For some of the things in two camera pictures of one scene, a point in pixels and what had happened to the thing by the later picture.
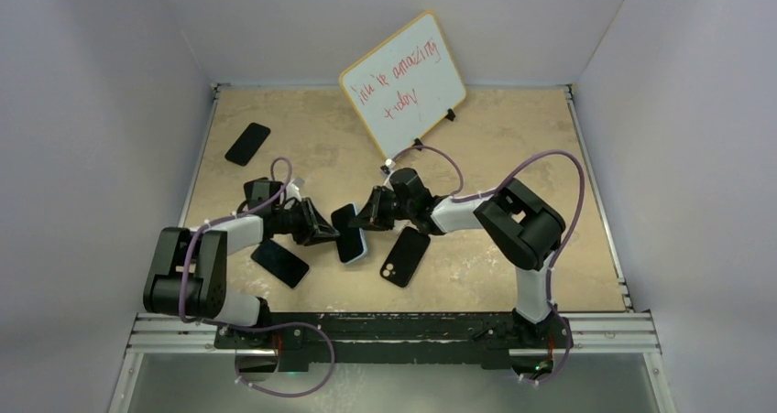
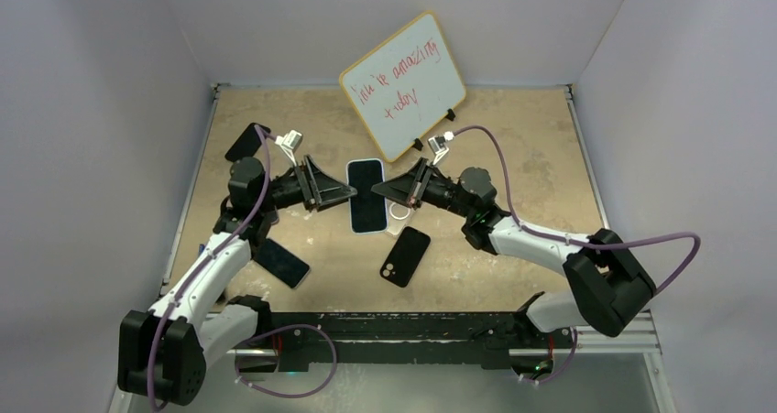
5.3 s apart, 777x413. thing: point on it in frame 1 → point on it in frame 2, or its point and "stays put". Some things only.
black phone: (280, 263) stays put
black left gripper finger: (318, 230) → (327, 189)
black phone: (247, 144) stays put
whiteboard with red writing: (405, 84) stays put
